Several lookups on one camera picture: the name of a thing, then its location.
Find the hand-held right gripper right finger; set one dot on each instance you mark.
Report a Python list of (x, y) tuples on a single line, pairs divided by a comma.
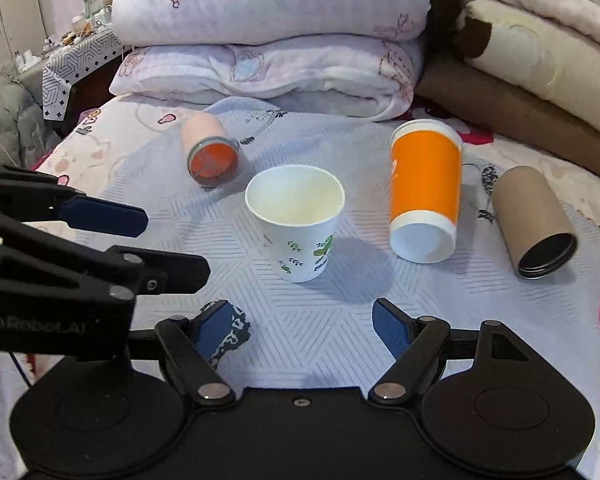
[(390, 331)]

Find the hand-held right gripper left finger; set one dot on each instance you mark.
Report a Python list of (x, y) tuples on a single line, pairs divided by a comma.
[(215, 331)]

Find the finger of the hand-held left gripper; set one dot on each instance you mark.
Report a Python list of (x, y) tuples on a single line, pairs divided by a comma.
[(105, 216), (172, 272)]

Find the pink cup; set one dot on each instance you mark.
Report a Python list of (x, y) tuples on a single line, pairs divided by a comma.
[(207, 135)]

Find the white leaf print paper cup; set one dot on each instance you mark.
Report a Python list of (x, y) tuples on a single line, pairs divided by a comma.
[(295, 210)]

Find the orange paper cup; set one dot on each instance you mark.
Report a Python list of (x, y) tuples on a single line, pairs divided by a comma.
[(425, 185)]

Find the brown cardboard cup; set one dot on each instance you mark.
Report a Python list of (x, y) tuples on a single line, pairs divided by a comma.
[(530, 212)]

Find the grey blue patterned mat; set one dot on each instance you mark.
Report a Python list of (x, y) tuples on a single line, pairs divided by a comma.
[(360, 310)]

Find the grey puffy jacket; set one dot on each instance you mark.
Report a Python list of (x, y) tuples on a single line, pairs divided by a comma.
[(10, 110)]

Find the side table with patterned cloth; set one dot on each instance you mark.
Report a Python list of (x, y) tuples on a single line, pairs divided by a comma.
[(75, 60)]

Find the white pink printed quilt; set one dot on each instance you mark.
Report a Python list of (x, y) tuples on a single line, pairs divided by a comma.
[(290, 72), (280, 0)]

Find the pink floral bedsheet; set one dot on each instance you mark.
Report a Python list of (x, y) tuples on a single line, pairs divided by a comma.
[(555, 155)]

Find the cream blanket with brown patch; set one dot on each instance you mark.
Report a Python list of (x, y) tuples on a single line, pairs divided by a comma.
[(545, 55)]

